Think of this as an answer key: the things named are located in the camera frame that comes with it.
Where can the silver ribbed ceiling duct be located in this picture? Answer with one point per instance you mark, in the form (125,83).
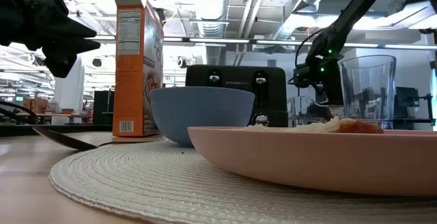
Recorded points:
(210,5)

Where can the long ceiling light strip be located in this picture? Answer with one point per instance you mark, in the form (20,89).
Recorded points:
(218,41)

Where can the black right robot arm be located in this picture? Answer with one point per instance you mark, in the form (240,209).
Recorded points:
(345,19)

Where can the orange cereal box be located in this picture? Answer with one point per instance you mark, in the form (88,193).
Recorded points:
(131,91)

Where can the clear plastic container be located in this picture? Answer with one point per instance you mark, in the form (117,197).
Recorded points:
(300,111)

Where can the black computer monitor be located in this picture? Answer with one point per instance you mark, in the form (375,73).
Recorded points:
(408,97)

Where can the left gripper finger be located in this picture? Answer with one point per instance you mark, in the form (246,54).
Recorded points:
(65,29)
(65,56)

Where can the white round woven placemat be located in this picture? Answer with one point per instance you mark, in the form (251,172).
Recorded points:
(153,183)

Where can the white column cover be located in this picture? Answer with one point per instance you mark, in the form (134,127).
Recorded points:
(70,94)

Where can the dark metal spoon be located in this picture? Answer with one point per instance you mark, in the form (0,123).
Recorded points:
(68,141)

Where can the pink plate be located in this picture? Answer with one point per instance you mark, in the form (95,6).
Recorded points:
(307,159)

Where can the toasted bread slice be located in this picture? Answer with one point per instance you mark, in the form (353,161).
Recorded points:
(358,127)

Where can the black aluminium table frame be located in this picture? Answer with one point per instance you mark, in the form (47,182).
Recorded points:
(68,128)

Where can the clear tinted drinking glass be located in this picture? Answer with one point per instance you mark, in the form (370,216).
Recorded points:
(368,91)

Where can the black cabinet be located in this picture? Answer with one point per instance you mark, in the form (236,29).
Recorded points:
(102,108)

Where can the black four-slot toaster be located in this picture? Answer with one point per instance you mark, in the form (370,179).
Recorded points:
(239,75)

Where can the blue bowl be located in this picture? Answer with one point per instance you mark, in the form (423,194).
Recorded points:
(198,114)

